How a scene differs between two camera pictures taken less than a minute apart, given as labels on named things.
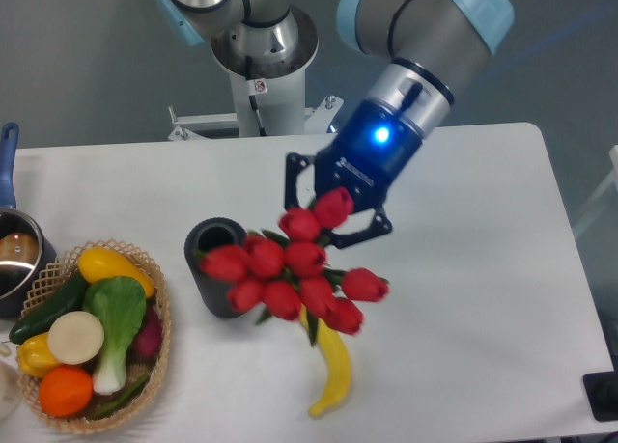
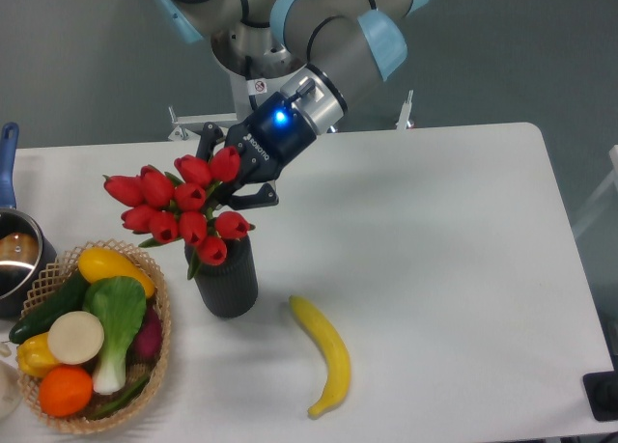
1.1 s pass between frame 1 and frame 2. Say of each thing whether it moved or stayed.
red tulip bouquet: moved
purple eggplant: stayed
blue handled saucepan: stayed
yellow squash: stayed
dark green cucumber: stayed
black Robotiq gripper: moved
